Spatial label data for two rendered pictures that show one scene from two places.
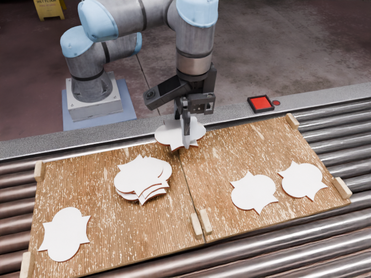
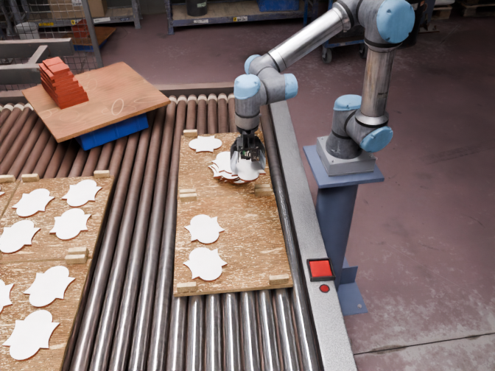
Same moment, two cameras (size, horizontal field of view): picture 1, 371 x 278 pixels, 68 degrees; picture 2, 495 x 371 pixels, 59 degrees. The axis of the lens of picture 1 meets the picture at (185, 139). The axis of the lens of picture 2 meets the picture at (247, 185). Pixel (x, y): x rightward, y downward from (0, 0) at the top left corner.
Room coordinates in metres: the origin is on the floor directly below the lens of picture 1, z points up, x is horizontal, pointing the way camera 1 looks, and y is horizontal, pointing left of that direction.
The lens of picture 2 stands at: (0.72, -1.16, 1.99)
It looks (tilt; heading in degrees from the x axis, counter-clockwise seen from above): 40 degrees down; 100
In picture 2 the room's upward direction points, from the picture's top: 1 degrees counter-clockwise
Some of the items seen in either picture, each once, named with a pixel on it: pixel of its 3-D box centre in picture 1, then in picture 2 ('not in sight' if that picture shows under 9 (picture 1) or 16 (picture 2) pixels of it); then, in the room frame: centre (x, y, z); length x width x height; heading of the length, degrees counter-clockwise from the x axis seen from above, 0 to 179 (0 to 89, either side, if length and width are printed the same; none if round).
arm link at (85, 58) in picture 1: (83, 50); (349, 114); (0.85, 0.35, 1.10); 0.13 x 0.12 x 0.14; 123
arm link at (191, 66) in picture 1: (192, 58); (248, 118); (0.52, -0.02, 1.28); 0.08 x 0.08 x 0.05
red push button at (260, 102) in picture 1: (260, 103); (320, 269); (0.78, -0.28, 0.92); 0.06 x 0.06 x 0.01; 13
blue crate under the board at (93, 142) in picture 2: not in sight; (102, 115); (-0.23, 0.41, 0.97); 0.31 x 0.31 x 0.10; 46
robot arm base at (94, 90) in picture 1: (89, 79); (345, 138); (0.84, 0.35, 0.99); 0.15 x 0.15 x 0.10
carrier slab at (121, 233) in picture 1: (113, 200); (223, 163); (0.37, 0.20, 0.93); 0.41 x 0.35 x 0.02; 104
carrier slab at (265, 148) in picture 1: (253, 168); (229, 238); (0.48, -0.20, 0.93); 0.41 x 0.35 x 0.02; 105
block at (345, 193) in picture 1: (342, 187); (186, 287); (0.40, -0.43, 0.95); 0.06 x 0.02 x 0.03; 15
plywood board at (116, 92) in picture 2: not in sight; (94, 96); (-0.27, 0.46, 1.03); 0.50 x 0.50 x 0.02; 46
